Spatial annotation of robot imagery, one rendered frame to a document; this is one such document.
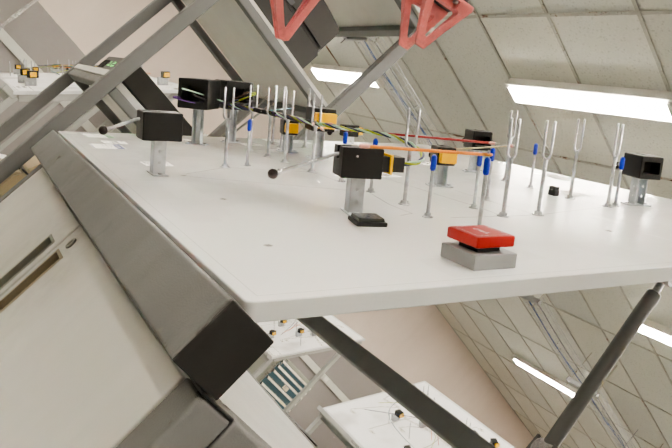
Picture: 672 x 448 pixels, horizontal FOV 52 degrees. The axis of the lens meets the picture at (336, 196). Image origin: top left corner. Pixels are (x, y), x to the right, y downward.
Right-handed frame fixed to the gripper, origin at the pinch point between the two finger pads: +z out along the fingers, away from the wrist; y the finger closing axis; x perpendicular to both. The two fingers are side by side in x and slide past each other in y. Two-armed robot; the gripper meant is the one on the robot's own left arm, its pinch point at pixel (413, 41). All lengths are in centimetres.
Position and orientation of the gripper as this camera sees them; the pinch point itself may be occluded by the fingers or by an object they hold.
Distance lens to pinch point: 92.2
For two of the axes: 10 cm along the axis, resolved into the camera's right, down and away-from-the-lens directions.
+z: -4.8, 8.8, 0.3
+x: -8.3, -4.4, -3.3
